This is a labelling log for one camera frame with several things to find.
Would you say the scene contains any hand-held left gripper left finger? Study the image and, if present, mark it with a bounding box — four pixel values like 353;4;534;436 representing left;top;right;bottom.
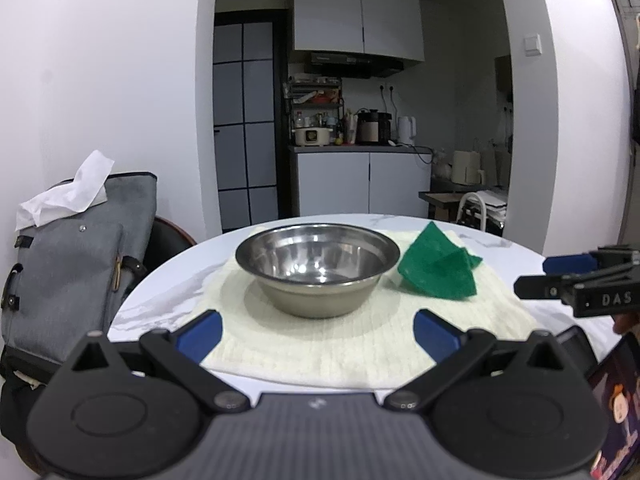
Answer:
59;310;251;413

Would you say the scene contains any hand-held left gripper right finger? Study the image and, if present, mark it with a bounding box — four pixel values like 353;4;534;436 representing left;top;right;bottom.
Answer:
384;309;598;413

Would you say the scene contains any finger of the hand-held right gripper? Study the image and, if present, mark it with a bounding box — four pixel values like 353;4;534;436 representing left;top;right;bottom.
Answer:
514;271;596;302
543;245;640;276

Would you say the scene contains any green scouring pad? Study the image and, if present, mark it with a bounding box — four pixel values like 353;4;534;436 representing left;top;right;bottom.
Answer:
397;221;483;302

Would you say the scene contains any stainless steel bowl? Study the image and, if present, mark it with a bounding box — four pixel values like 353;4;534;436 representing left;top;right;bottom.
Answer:
235;225;401;320

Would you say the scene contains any person's right hand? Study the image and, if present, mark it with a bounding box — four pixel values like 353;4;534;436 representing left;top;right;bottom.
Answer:
612;311;640;336

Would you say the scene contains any black phone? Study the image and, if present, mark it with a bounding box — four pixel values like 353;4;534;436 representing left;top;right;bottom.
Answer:
555;325;599;377

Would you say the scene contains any cream cloth mat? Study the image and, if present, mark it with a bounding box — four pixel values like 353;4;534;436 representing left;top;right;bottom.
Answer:
200;225;543;391

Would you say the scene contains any dark chair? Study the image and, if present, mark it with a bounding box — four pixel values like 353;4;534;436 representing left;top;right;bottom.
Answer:
144;215;198;273

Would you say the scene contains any wooden side table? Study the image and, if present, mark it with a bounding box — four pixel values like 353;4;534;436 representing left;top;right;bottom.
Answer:
419;189;481;222

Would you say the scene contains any cream countertop appliance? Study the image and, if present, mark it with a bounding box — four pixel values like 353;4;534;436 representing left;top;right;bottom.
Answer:
451;150;484;185

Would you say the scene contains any grey backpack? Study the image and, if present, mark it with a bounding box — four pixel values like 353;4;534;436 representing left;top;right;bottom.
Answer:
0;172;158;367

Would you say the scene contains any white kitchen base cabinet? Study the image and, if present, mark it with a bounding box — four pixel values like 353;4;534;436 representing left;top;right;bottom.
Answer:
288;145;434;219

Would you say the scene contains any white tissue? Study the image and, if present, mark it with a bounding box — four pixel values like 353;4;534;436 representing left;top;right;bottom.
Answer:
15;150;116;232

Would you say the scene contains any black framed glass door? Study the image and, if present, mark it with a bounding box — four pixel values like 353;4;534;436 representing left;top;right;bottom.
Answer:
213;12;289;234

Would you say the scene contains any black coffee maker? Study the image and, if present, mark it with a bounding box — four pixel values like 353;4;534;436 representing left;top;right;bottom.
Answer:
357;109;392;145

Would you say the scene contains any white rice cooker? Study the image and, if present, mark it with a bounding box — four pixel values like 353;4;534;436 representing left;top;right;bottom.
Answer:
294;126;335;147

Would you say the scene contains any black kitchen rack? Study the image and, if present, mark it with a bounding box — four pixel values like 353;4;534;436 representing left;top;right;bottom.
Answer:
284;75;347;147

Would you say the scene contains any black range hood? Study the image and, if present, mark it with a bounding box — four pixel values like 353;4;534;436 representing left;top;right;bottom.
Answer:
304;51;405;79

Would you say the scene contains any white tube frame stool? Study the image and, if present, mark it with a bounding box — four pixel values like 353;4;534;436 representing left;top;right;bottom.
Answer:
459;191;509;234

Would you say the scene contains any brown wall cabinet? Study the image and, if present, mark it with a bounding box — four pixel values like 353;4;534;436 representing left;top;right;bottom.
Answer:
495;55;514;92

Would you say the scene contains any white wall cabinet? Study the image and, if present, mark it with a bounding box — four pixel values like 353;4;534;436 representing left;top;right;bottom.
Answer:
292;0;426;63

